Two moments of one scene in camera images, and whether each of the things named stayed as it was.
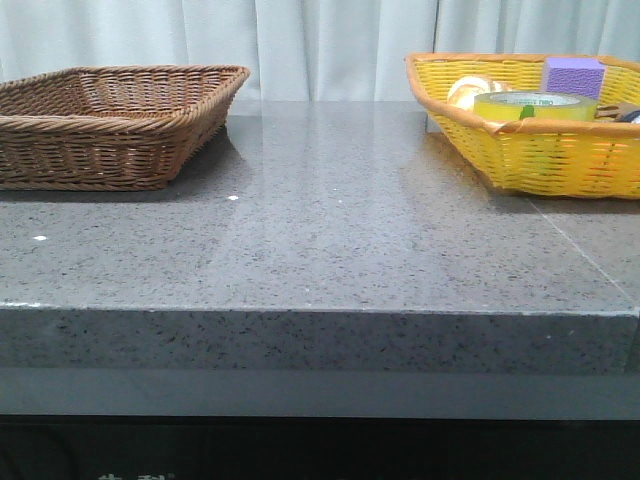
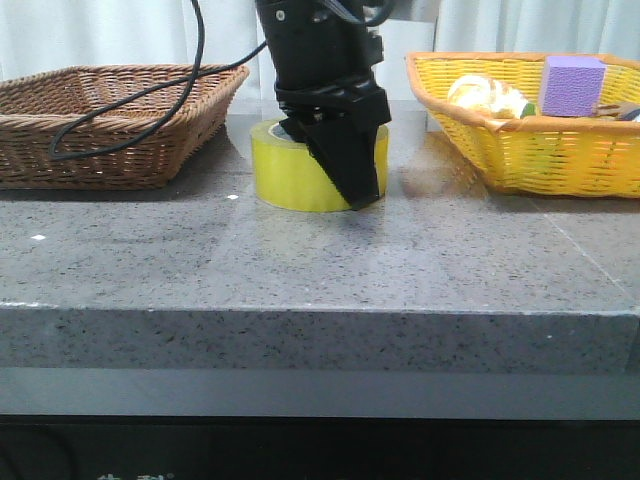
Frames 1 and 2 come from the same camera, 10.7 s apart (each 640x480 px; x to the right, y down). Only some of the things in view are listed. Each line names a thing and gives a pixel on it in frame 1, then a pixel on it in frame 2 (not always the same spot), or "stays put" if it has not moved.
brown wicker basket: (109, 128) stays put
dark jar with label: (632, 117) stays put
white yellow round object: (462, 91) stays put
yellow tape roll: (536, 106) -> (289, 174)
